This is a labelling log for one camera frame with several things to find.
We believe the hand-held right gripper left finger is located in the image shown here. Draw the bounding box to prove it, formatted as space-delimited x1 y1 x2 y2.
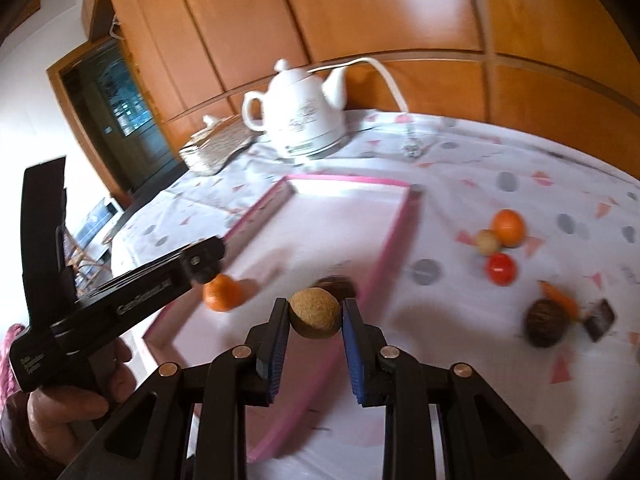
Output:
55 297 291 480

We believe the person's left hand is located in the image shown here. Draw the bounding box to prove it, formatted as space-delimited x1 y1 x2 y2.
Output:
0 337 137 480

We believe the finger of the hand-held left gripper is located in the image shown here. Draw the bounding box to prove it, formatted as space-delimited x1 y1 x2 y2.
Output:
181 236 227 286

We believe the pink knitted cloth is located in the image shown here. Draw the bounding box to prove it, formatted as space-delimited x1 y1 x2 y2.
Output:
0 324 27 403

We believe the red tomato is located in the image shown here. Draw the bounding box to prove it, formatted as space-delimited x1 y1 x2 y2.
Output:
485 252 517 286

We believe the wooden panelled wardrobe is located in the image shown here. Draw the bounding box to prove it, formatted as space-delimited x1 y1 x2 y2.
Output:
75 0 640 181

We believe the white patterned tablecloth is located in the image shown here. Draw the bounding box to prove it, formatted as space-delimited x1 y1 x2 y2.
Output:
107 107 640 480

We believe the pink rimmed white tray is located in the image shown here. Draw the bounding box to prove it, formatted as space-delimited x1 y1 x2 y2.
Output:
142 174 426 463

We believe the white ceramic electric kettle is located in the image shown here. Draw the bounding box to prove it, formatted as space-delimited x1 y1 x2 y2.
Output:
241 59 351 153

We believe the white power cable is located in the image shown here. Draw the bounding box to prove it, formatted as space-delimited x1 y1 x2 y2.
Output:
305 56 416 133

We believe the blue printed box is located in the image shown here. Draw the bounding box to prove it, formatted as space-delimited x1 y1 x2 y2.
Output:
72 199 126 246

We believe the small orange mandarin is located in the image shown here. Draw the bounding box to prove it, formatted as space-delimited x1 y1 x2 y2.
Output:
202 274 246 312

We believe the brown kiwi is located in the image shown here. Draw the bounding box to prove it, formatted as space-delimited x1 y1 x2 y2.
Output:
289 287 343 338

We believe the white kettle base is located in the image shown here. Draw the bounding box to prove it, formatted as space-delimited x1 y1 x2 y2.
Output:
272 130 353 162

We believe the small beige round fruit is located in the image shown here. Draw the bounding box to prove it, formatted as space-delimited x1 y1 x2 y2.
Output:
475 229 501 257

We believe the dark brown cut piece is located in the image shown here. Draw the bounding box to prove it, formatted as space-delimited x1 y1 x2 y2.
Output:
582 298 617 343

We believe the large orange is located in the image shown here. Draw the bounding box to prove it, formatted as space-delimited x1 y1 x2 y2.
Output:
491 208 527 247

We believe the dark brown ribbed fruit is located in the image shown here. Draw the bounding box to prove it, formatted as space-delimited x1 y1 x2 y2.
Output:
524 297 571 348

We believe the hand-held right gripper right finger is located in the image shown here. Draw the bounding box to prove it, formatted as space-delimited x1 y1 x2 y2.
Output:
341 297 571 480

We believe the rattan chair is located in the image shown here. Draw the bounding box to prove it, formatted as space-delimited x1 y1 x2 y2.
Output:
60 230 113 291

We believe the wooden framed glazed door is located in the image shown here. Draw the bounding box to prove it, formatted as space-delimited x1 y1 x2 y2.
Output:
47 40 186 206

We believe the orange carrot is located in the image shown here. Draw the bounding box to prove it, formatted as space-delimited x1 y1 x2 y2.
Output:
539 280 583 318

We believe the dark brown smooth fruit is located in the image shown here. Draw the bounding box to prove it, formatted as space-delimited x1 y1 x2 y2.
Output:
312 275 358 302

